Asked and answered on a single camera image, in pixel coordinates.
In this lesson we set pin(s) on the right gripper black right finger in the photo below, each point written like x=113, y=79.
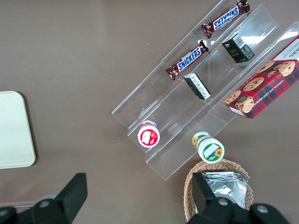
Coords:
x=205, y=205

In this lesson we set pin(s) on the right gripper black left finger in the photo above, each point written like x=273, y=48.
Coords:
x=67, y=200

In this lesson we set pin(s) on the light wicker basket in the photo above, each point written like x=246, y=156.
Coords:
x=233, y=166

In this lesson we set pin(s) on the beige plastic tray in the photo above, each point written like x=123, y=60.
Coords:
x=14, y=128

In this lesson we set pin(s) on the silver foil packet stack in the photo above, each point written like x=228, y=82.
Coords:
x=226, y=189

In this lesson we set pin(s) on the green sunflower yogurt bottle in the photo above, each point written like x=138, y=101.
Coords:
x=210, y=149

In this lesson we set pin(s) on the red strawberry yogurt bottle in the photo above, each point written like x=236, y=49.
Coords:
x=148, y=137

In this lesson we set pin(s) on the small black carton box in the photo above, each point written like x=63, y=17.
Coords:
x=237, y=50
x=198, y=86

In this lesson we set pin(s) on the clear acrylic stepped shelf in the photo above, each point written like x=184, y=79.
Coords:
x=151, y=93

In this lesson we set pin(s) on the red tartan cookie box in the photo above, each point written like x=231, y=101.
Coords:
x=264, y=88

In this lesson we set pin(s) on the Snickers chocolate bar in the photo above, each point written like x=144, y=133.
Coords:
x=188, y=60
x=225, y=18

